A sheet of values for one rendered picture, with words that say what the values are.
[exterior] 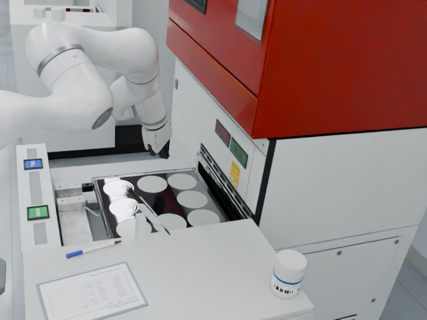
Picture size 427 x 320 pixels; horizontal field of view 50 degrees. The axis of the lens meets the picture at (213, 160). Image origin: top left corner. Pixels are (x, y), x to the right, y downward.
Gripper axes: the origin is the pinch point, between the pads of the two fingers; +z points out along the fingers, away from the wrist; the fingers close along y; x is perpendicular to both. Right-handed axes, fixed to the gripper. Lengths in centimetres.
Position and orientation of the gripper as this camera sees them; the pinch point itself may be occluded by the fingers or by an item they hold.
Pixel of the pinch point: (163, 152)
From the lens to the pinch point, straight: 155.3
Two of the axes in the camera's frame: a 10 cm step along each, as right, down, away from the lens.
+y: -4.9, 7.1, -5.1
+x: 8.7, 3.2, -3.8
